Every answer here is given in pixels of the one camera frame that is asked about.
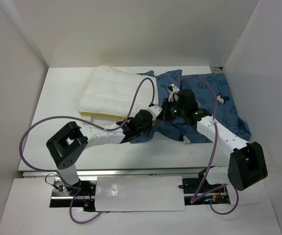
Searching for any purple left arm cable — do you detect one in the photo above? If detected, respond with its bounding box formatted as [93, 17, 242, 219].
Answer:
[19, 77, 156, 176]

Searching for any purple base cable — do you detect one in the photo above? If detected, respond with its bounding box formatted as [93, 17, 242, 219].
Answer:
[69, 187, 107, 225]

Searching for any white pillow with yellow edge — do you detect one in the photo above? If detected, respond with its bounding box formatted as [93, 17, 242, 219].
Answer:
[77, 66, 158, 119]

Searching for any blue cartoon print pillowcase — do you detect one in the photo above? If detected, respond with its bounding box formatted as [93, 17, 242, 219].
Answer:
[131, 73, 251, 144]

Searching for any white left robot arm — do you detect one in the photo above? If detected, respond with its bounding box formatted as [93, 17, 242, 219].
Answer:
[46, 109, 157, 195]

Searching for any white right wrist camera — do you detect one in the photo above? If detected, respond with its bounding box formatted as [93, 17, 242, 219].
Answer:
[167, 84, 180, 102]

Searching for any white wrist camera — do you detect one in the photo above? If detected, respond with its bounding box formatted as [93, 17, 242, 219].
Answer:
[167, 84, 180, 102]
[147, 104, 163, 120]

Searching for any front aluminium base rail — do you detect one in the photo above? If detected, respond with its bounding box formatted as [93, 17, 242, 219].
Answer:
[23, 168, 230, 212]

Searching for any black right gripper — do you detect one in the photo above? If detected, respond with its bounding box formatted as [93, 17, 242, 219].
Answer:
[154, 98, 186, 121]

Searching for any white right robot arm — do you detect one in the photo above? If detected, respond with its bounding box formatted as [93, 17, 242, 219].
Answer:
[161, 84, 268, 192]

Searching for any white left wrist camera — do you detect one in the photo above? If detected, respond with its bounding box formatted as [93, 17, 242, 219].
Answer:
[147, 104, 163, 120]

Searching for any white cover sheet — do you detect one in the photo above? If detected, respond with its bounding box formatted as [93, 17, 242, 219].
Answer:
[95, 176, 185, 212]

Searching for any aluminium frame rail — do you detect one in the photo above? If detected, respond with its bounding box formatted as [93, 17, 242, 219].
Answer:
[210, 67, 223, 73]

